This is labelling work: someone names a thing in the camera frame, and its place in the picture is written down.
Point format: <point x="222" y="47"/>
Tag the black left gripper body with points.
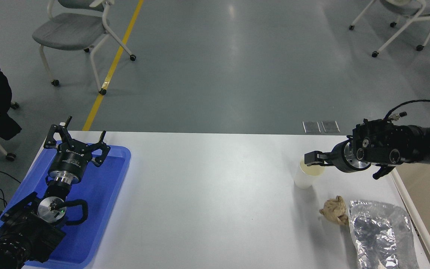
<point x="69" y="161"/>

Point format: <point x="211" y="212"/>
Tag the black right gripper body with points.
<point x="339" y="157"/>

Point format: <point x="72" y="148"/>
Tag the white paper cup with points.
<point x="304" y="179"/>

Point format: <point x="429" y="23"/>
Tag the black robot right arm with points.
<point x="416" y="144"/>

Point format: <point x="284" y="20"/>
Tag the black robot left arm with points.
<point x="28" y="228"/>

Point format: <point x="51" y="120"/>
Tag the metal floor plate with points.
<point x="311" y="127"/>
<point x="330" y="126"/>

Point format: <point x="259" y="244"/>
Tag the blue plastic tray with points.
<point x="99" y="194"/>

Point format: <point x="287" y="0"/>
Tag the black chair caster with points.
<point x="15" y="105"/>

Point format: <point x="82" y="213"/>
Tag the crumpled tan paper ball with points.
<point x="334" y="210"/>

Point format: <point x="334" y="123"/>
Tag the crumpled silver foil tray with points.
<point x="379" y="235"/>

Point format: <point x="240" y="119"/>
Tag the grey chair with white frame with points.
<point x="69" y="31"/>
<point x="409" y="7"/>

